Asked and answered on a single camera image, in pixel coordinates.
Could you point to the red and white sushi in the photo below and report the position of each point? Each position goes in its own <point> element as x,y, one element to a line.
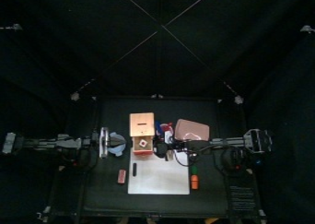
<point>122,176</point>

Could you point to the thin diagonal frame rod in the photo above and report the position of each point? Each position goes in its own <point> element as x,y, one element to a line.
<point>193,49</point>
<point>123,57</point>

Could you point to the blue plastic utensil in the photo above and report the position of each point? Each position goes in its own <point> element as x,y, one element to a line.
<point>158,126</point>

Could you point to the light blue toy bowl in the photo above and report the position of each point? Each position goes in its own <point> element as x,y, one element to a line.
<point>119,150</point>

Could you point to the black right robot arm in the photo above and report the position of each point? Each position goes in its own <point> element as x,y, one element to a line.
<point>230,143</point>

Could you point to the white sushi with red dot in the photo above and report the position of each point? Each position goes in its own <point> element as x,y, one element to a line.
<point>144,143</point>

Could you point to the grey frame corner bracket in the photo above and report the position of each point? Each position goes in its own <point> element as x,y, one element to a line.
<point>74,96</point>
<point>238,99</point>
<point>43,216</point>

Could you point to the pink plate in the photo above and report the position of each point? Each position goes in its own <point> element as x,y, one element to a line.
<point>193,129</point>

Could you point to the white cutting board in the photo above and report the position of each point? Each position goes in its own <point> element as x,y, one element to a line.
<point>161,178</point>

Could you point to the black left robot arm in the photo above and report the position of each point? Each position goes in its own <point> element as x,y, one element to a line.
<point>45,143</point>

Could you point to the red plastic utensil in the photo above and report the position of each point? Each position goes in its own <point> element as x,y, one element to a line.
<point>166,127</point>

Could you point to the white printed table label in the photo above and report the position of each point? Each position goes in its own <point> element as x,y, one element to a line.
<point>244,200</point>

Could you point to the wooden box with slot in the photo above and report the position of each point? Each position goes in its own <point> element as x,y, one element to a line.
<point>142,123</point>

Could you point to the wooden drawer with red front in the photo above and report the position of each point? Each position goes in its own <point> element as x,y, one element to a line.
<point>138,150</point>

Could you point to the orange toy carrot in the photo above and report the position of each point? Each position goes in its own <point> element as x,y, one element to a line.
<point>194,181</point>

